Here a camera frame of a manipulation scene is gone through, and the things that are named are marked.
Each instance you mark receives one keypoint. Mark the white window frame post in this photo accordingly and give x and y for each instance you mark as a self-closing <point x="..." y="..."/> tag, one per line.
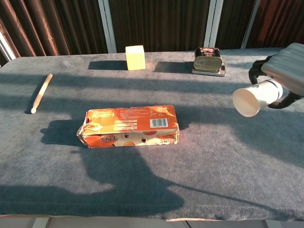
<point x="212" y="21"/>
<point x="107" y="23"/>
<point x="249" y="23"/>
<point x="5" y="50"/>

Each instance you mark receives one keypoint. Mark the white paper cup blue print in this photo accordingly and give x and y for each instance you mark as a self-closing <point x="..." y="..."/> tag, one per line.
<point x="257" y="97"/>

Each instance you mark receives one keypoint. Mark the dark brown curtain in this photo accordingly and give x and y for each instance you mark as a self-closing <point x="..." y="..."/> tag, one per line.
<point x="161" y="21"/>

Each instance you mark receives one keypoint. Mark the wooden stick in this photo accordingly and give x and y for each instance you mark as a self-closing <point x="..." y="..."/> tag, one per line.
<point x="40" y="93"/>

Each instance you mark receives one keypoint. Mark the grey table cloth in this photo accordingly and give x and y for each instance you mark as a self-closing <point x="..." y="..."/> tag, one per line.
<point x="152" y="180"/>

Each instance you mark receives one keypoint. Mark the pale yellow cube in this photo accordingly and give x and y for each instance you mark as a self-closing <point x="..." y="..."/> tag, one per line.
<point x="135" y="57"/>

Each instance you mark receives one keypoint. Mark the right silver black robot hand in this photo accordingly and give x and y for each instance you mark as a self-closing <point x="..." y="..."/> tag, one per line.
<point x="288" y="67"/>

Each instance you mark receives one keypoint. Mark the orange cardboard box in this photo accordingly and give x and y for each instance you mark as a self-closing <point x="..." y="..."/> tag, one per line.
<point x="133" y="123"/>

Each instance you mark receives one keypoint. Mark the gold sardine tin can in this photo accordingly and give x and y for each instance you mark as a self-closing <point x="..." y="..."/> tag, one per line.
<point x="207" y="63"/>

